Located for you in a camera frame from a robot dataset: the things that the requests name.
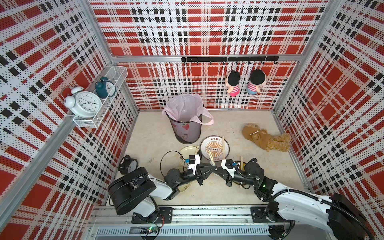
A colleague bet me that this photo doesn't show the brown teddy bear plush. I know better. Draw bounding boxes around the brown teddy bear plush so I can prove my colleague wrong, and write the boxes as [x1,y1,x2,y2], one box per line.
[242,124,292,152]

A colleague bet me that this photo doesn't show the black alarm clock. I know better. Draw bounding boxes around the black alarm clock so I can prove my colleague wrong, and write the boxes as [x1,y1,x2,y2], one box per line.
[118,155,138,175]

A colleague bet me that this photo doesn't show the disposable chopsticks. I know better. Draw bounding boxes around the disposable chopsticks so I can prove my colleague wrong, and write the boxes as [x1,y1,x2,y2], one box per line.
[208,150,216,166]

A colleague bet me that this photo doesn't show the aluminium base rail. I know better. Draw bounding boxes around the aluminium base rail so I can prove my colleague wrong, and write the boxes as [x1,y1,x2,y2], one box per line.
[86,205,290,240]

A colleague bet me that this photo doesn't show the cream plate with flower print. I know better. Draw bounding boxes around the cream plate with flower print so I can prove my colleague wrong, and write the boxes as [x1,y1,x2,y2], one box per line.
[180,146,196,161]

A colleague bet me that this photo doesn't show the blue striped hanging doll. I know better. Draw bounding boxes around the blue striped hanging doll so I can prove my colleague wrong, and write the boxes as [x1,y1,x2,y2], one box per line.
[246,70,266,95]

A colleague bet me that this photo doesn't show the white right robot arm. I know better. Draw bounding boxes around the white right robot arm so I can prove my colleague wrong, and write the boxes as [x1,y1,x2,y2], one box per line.
[214,159,375,240]

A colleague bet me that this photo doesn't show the teal alarm clock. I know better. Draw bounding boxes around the teal alarm clock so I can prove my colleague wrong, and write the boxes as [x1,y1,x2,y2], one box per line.
[95,77,117,99]

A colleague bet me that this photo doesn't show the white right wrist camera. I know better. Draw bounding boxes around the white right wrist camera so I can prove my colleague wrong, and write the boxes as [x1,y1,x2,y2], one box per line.
[221,159,238,178]

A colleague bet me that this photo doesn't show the black wall hook rail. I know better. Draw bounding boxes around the black wall hook rail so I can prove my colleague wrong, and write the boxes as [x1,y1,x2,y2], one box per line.
[181,56,280,63]

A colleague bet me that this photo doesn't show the pink striped hanging doll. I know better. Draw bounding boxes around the pink striped hanging doll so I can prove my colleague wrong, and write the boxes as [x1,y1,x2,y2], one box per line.
[225,71,240,97]

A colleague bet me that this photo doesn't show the yellow patterned plate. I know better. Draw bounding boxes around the yellow patterned plate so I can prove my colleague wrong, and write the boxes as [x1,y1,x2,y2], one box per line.
[238,162,247,171]

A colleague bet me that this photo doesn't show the white twin-bell alarm clock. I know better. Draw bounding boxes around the white twin-bell alarm clock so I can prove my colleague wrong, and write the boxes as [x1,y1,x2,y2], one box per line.
[64,87,102,119]

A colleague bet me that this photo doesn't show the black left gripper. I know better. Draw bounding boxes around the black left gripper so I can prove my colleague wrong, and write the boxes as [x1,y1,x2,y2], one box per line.
[175,162,217,187]

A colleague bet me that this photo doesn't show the white plate with teal rim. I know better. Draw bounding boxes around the white plate with teal rim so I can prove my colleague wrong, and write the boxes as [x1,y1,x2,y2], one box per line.
[200,136,230,162]

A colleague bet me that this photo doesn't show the white wire wall shelf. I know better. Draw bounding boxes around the white wire wall shelf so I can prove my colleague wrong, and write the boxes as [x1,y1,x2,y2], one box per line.
[64,66,131,128]

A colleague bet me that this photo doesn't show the black mesh waste bin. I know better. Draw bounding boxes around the black mesh waste bin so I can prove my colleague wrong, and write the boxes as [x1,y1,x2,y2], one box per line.
[166,114,202,145]

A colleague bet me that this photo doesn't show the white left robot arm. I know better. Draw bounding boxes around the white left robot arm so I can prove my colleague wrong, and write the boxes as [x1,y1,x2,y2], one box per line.
[108,164,217,223]

